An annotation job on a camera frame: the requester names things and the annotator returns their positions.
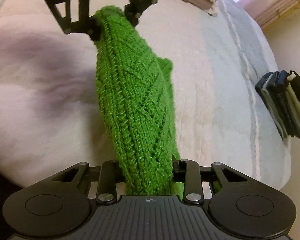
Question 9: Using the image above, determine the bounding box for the green knitted sweater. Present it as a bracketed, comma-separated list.
[93, 5, 222, 197]

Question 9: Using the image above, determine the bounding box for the pale pink and blue bedspread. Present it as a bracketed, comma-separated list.
[0, 0, 291, 189]

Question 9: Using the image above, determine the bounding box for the stack of folded dark clothes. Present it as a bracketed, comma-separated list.
[255, 70, 300, 139]

